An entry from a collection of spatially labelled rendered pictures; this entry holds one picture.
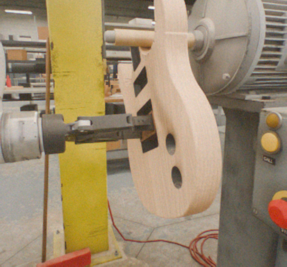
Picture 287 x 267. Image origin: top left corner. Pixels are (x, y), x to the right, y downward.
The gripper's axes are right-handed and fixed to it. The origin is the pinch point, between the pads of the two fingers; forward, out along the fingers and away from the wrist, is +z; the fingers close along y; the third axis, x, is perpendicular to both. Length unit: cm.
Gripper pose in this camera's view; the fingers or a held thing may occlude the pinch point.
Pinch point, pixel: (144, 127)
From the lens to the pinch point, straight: 51.3
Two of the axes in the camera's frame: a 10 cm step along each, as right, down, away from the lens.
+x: -1.4, -9.6, 2.4
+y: 3.1, -2.7, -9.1
